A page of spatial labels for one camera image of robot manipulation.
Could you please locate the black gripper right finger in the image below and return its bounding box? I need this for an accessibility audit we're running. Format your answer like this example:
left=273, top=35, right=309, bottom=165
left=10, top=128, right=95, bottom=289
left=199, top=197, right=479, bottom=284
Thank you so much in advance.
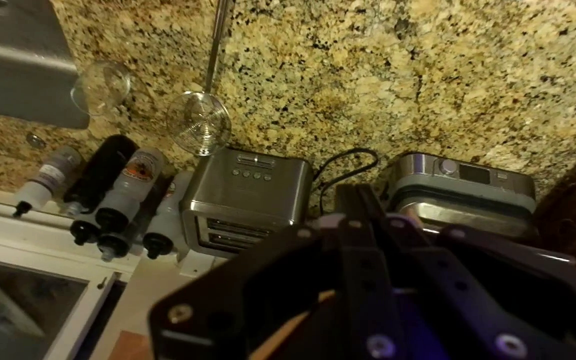
left=359, top=183, right=576, bottom=360

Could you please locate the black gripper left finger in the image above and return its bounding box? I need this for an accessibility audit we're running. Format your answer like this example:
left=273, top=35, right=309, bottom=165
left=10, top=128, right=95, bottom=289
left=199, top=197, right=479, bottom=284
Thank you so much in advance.
left=146, top=183, right=403, bottom=360

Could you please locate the stainless steel toaster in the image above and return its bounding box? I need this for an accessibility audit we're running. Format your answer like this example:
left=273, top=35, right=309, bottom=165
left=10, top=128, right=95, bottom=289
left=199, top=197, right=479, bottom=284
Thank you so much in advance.
left=180, top=144, right=316, bottom=259

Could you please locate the black capped bottle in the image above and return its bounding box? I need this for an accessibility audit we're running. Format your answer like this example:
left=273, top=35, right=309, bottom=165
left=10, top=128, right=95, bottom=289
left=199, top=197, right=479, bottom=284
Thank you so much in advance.
left=140, top=169, right=193, bottom=262

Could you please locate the clear wine glass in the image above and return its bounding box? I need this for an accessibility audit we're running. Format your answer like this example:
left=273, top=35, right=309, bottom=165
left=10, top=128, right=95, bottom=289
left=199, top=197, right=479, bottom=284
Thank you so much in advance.
left=177, top=0, right=233, bottom=154
left=67, top=60, right=133, bottom=116

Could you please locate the white bottle black cap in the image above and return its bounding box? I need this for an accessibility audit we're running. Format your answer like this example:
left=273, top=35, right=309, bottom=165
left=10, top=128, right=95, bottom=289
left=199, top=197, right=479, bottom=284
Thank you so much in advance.
left=95, top=147, right=168, bottom=262

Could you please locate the black slim bottle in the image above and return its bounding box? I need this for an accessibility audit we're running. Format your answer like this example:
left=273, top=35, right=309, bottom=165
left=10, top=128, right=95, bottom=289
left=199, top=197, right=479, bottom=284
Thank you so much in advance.
left=62, top=131, right=140, bottom=246

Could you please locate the small white squeeze bottle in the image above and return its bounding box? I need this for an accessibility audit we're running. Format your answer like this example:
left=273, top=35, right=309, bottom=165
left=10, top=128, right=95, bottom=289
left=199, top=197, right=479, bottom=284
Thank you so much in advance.
left=11, top=145, right=83, bottom=219

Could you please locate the white framed window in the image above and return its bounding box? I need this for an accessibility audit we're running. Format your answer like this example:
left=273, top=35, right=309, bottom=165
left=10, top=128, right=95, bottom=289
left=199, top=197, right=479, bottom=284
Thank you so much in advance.
left=0, top=183, right=193, bottom=360

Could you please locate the stainless steel sink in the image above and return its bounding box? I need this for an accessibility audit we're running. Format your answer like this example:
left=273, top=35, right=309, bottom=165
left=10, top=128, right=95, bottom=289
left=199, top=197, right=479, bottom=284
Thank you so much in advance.
left=0, top=0, right=91, bottom=129

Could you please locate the black power cord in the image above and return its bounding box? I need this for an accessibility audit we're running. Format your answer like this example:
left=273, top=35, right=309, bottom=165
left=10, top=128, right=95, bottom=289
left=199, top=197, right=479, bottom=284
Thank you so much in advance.
left=309, top=145, right=382, bottom=206

